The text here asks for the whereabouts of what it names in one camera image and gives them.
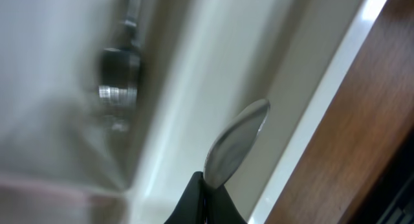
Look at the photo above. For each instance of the small steel teaspoon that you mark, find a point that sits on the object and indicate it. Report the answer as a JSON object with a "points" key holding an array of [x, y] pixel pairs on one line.
{"points": [[234, 143]]}

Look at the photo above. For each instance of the steel serrated tongs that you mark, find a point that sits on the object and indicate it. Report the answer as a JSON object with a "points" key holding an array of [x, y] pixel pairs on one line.
{"points": [[120, 66]]}

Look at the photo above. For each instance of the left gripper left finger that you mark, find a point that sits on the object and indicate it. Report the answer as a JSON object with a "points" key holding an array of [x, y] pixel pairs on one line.
{"points": [[189, 209]]}

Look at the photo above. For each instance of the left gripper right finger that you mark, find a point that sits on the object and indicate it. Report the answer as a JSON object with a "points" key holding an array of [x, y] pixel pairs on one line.
{"points": [[220, 208]]}

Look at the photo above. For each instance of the white plastic cutlery tray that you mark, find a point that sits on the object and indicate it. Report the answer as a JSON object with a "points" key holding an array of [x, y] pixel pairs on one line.
{"points": [[203, 62]]}

